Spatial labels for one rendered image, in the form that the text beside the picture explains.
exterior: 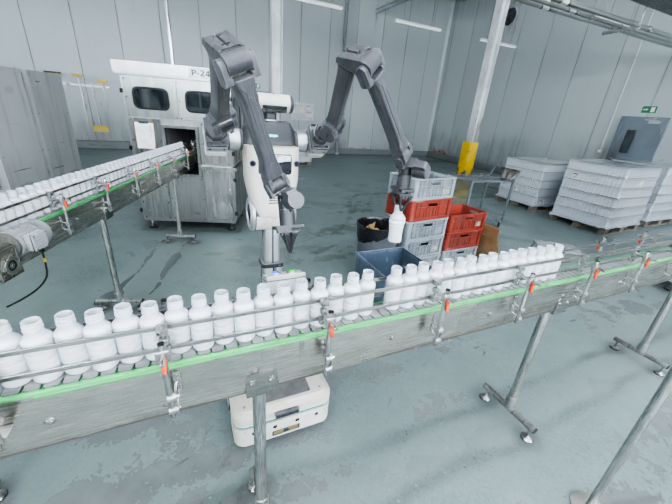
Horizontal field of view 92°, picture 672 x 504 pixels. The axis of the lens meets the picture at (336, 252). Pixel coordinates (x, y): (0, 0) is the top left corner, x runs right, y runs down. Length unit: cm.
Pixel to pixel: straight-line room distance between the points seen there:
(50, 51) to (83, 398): 1248
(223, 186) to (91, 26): 912
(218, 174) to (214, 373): 373
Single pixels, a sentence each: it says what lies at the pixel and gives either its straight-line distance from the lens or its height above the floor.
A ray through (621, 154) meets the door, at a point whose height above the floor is 117.
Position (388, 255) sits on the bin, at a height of 91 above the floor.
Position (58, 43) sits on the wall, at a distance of 1320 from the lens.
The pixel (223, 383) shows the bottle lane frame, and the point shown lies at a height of 89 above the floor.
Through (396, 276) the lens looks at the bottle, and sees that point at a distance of 116.
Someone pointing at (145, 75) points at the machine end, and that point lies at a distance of 471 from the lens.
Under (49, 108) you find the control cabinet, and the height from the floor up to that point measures 134.
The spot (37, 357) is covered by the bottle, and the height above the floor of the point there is 108.
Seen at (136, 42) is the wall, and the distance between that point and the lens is 1295.
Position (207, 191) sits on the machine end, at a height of 56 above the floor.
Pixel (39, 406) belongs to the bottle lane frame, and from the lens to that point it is 111.
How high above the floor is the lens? 165
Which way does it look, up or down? 23 degrees down
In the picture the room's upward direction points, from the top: 5 degrees clockwise
